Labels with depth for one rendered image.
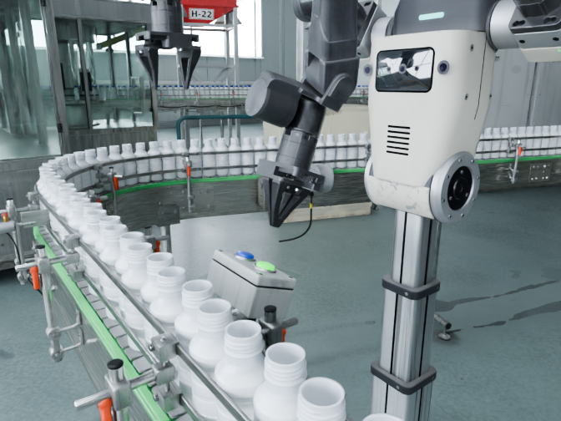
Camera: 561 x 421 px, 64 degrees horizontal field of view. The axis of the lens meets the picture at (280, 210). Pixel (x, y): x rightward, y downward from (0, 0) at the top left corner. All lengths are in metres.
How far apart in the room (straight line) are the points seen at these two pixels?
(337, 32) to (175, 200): 1.45
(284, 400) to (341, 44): 0.47
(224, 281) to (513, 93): 6.14
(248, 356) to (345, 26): 0.45
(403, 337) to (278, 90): 0.72
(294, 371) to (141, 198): 1.58
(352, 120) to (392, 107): 3.77
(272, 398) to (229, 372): 0.06
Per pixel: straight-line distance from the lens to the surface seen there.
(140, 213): 1.94
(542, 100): 7.05
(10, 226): 1.28
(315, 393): 0.40
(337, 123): 4.69
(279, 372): 0.41
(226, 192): 2.04
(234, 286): 0.72
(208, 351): 0.50
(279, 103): 0.66
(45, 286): 0.96
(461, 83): 0.95
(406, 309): 1.12
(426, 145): 0.95
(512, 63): 6.62
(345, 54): 0.68
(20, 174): 3.57
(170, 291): 0.59
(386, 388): 1.26
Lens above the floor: 1.40
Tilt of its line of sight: 16 degrees down
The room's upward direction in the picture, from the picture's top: straight up
